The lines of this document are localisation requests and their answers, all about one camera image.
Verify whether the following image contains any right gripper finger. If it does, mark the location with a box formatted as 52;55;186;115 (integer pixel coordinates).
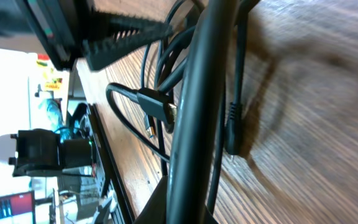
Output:
134;176;168;224

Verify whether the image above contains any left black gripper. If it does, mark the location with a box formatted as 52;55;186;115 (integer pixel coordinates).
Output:
15;0;173;71

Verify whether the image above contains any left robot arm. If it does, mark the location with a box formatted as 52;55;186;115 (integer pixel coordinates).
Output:
0;0;173;177

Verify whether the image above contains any black cable bundle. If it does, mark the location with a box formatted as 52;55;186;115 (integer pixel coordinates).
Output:
105;0;260;224

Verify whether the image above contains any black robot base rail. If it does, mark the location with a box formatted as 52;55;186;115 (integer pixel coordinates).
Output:
87;104;135;224

